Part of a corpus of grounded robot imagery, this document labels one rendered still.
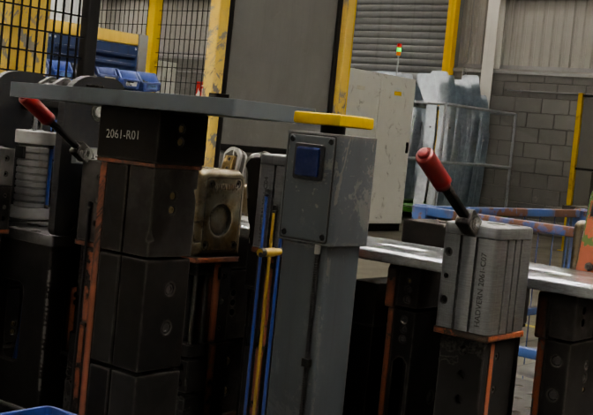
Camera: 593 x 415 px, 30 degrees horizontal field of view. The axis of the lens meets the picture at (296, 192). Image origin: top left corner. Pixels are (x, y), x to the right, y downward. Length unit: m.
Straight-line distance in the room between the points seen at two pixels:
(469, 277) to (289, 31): 3.98
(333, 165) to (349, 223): 0.06
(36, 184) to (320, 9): 3.77
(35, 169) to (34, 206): 0.05
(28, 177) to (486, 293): 0.73
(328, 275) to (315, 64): 4.20
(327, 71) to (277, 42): 0.42
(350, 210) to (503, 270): 0.19
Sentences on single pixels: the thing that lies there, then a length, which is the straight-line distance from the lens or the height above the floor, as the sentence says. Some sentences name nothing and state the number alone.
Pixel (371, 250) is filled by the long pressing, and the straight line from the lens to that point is 1.40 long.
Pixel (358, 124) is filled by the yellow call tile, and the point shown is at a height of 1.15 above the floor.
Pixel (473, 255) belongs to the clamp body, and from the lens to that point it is 1.19.
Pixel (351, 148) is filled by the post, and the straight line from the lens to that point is 1.10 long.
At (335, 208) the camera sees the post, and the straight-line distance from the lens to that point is 1.09.
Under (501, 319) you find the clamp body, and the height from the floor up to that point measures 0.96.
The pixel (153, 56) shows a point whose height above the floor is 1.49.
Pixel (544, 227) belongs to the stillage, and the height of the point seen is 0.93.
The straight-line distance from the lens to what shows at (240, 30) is 4.86.
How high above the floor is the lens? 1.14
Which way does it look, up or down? 3 degrees down
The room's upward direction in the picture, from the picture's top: 6 degrees clockwise
